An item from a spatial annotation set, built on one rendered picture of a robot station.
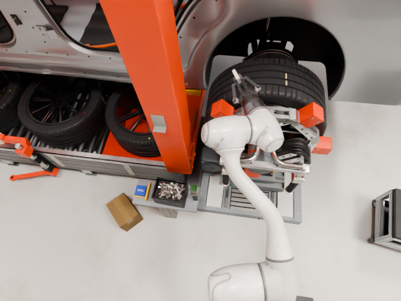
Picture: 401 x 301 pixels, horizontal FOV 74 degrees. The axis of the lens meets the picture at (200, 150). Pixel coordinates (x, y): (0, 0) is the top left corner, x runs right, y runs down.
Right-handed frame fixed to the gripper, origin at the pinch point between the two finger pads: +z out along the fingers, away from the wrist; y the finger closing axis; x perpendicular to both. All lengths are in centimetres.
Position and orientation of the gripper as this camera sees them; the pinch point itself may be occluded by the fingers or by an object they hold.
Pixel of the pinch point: (236, 76)
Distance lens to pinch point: 124.3
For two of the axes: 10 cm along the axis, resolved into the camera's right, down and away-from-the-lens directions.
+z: -2.4, -7.6, 6.0
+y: 8.6, -4.6, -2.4
